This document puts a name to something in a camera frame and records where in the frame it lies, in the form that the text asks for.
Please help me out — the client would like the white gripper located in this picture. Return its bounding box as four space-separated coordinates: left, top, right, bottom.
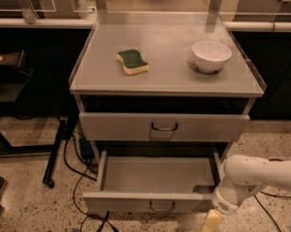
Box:
201 183 265 232

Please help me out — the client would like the grey drawer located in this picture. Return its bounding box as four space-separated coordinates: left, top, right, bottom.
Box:
83 150 221 213
79 112 249 142

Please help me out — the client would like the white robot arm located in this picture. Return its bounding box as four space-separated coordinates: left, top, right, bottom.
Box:
201 155 291 232

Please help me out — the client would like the grey drawer cabinet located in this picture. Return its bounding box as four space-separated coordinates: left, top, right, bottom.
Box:
68 11 268 201

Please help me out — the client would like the white bowl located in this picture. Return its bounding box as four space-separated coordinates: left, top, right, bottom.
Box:
192 41 232 73

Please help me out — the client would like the green yellow sponge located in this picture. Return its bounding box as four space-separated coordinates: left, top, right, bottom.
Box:
117 49 149 75

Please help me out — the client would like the black floor cable right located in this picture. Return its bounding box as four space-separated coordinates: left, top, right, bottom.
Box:
253 158 291 232

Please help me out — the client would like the black floor cable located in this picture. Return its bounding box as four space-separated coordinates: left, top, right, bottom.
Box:
253 158 291 232
62 130 120 232

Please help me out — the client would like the black floor cable left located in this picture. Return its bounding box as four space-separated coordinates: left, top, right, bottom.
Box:
62 130 120 232

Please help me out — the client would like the black side table frame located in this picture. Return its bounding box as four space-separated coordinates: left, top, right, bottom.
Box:
0 50 66 189

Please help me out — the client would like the white horizontal rail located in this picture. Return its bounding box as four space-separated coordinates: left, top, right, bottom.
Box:
0 18 291 33

